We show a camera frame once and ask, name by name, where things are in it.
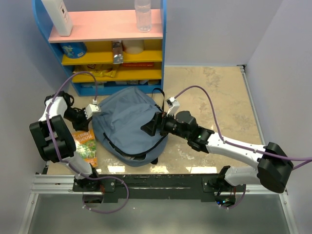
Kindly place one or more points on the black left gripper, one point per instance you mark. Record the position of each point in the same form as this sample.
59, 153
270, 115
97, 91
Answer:
84, 126

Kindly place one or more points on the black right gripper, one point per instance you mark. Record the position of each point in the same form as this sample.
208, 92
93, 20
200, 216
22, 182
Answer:
159, 122

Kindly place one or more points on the blue fabric backpack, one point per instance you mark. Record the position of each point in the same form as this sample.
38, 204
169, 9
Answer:
118, 125

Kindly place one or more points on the white coffee cover book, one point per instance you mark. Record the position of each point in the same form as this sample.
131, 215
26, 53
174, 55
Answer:
138, 158

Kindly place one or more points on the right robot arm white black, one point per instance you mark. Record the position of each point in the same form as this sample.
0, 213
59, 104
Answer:
267, 165

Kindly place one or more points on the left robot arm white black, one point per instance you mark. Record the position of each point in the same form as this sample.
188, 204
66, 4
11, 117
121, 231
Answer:
55, 142

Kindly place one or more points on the yellow snack bag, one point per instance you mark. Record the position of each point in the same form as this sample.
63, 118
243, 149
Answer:
98, 70

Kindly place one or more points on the orange green children book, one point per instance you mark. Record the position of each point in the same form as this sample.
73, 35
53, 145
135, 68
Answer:
86, 146

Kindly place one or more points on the blue round tin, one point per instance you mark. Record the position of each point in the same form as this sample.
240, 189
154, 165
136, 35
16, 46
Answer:
74, 50

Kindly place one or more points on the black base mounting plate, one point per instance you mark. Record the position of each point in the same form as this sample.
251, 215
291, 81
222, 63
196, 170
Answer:
203, 187

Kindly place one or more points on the blue shelf unit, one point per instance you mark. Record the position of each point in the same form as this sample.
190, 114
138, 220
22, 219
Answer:
98, 29

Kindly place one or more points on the red flat box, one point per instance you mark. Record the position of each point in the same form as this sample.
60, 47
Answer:
139, 64

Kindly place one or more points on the white rectangular box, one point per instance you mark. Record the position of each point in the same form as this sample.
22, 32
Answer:
59, 15

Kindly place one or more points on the clear plastic water bottle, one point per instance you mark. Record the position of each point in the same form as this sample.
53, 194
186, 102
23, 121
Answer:
143, 15

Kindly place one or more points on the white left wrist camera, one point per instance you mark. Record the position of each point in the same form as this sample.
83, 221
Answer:
92, 109

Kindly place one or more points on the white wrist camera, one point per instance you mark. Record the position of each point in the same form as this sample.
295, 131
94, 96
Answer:
92, 109
173, 105

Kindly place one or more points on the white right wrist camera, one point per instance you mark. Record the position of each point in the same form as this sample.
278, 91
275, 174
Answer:
173, 105

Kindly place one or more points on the aluminium frame rail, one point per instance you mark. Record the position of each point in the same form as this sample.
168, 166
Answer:
63, 184

